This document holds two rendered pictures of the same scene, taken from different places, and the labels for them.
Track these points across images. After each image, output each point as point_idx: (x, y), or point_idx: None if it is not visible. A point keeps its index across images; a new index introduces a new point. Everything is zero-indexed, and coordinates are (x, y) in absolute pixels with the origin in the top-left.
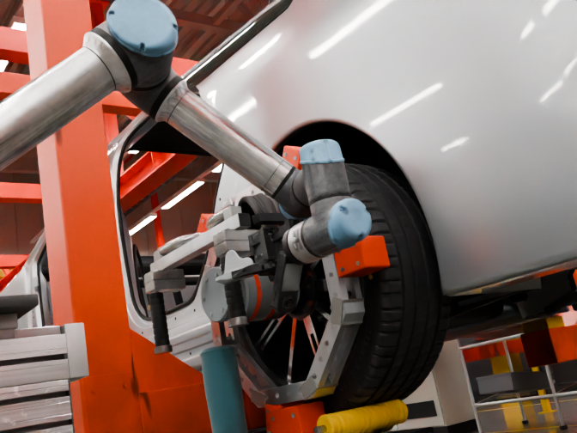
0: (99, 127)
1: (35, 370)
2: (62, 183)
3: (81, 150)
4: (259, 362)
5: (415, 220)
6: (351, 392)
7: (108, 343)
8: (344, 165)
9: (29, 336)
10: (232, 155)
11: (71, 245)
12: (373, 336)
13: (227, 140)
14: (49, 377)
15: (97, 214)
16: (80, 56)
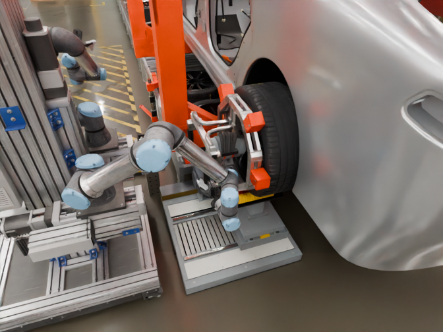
0: (178, 10)
1: (128, 215)
2: (158, 47)
3: (169, 27)
4: None
5: (296, 159)
6: (250, 192)
7: (178, 115)
8: (237, 203)
9: (126, 205)
10: (200, 169)
11: (163, 77)
12: (260, 192)
13: (198, 166)
14: (132, 216)
15: (176, 61)
16: (126, 165)
